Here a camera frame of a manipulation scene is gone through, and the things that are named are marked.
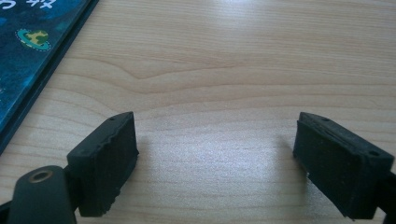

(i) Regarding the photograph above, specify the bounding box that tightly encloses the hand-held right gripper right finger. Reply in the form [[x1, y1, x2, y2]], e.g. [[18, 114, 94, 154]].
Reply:
[[292, 111, 396, 220]]

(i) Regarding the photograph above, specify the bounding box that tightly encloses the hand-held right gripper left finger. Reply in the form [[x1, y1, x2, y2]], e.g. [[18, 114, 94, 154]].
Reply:
[[66, 111, 140, 218]]

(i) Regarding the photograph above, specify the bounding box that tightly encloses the blue picture book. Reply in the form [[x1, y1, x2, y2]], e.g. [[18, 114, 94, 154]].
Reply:
[[0, 0, 100, 155]]

